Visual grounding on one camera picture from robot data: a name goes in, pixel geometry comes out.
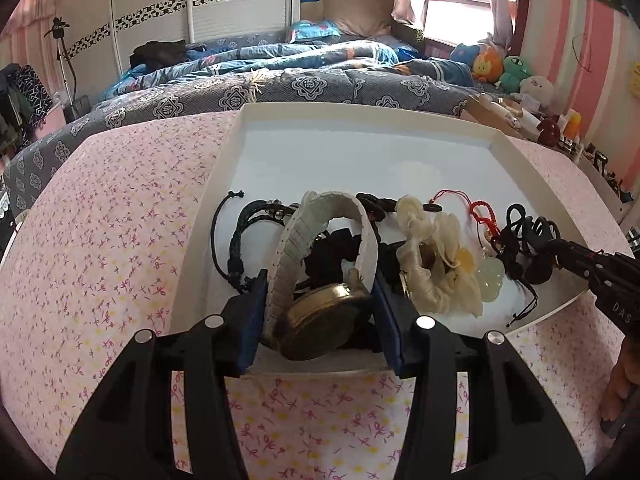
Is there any blue patterned quilt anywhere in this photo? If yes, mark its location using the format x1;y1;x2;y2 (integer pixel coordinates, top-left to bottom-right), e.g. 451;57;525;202
102;40;473;98

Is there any dark red round ornament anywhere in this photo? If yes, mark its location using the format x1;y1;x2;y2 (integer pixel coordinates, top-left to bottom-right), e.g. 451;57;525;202
537;119;561;147

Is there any cardboard box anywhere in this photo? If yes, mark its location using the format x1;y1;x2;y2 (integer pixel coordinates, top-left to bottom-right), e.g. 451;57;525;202
462;92;526;138

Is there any row of small cosmetic bottles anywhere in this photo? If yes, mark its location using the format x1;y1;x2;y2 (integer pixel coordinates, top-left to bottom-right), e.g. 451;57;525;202
560;135;640;201

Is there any window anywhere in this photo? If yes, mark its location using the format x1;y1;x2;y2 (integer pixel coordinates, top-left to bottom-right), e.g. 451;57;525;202
425;0;496;46

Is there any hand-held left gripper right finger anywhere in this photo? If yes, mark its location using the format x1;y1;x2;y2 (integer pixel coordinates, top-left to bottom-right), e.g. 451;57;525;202
372;272;586;480

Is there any white plush toy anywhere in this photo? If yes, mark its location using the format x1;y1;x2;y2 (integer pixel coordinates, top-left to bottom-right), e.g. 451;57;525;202
520;76;556;106

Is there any cream fabric flower hair accessory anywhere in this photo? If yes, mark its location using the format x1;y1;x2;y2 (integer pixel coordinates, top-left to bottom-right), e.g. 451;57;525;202
396;195;485;317

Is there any pink striped curtain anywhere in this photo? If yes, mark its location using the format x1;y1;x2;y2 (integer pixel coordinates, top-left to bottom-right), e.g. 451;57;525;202
0;0;61;66

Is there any jade pendant with black cord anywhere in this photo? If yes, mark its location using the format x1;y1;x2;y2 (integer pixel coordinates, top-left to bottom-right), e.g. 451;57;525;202
472;242;540;328

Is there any orange plush toy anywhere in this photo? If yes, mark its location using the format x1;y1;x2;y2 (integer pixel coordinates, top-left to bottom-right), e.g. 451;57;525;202
471;45;505;83

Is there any blue plush toy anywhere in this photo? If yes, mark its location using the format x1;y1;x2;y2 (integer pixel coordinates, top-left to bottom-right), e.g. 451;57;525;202
449;42;478;67

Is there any black hair tie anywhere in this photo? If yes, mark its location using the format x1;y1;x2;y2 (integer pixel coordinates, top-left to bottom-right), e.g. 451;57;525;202
500;203;563;283

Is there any white strap wrist watch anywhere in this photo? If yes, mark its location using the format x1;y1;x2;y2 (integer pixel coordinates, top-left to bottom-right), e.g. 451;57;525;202
260;190;381;362

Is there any person's right hand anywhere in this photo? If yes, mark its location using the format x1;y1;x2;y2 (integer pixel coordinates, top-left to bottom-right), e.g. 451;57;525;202
600;340;640;423

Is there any black braided bracelet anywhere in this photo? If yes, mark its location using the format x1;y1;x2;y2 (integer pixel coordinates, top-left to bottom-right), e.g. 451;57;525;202
211;189;301;295

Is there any black scrunchie with flower charm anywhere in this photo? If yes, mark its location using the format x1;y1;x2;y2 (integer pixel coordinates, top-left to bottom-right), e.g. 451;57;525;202
295;227;401;353

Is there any blue pillow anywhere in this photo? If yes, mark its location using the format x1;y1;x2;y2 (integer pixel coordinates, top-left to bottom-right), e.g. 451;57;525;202
290;19;341;41

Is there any beige pillow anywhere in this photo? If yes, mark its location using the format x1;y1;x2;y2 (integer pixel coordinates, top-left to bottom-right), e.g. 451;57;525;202
322;0;393;37

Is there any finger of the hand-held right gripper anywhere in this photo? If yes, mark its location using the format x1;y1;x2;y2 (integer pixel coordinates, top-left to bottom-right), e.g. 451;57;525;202
542;237;601;281

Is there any red braided cord charm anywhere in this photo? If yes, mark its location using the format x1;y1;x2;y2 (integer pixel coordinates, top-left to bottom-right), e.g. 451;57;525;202
432;189;502;248

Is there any black clothing pile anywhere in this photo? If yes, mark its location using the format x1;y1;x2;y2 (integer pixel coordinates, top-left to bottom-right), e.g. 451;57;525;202
130;40;188;68

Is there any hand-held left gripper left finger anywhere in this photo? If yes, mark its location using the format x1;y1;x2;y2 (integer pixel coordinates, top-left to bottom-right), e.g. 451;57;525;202
55;269;271;480

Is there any white shallow tray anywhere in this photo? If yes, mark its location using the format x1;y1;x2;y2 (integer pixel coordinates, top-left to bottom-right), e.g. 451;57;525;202
167;101;628;376

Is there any black tripod stand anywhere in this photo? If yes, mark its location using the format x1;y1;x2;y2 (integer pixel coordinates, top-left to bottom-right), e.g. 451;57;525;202
44;16;91;121

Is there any green plush toy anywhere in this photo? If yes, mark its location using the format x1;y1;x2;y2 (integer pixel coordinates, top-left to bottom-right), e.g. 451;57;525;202
500;55;535;92

